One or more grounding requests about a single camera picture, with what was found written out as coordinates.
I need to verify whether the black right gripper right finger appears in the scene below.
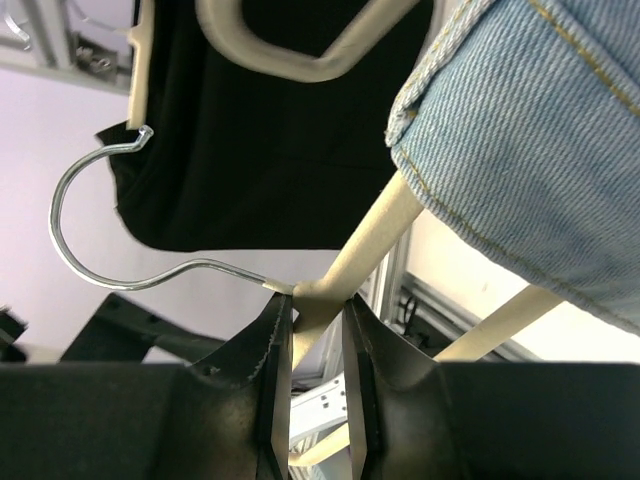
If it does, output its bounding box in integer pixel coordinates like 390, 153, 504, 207
343, 297, 639, 479

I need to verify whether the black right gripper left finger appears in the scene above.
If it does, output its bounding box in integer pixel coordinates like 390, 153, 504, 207
1, 294, 292, 479

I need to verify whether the light blue denim skirt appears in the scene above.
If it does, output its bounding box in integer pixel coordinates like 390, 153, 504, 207
385, 1, 639, 334

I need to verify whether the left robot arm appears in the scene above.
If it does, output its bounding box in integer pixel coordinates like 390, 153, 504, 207
1, 294, 347, 445

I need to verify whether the cream hanger of black garment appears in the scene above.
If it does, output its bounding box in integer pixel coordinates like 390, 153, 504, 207
126, 1, 418, 130

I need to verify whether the black garment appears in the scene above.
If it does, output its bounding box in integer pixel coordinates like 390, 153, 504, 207
110, 1, 432, 252

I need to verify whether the aluminium frame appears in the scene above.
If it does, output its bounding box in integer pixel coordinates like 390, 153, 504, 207
0, 0, 546, 396

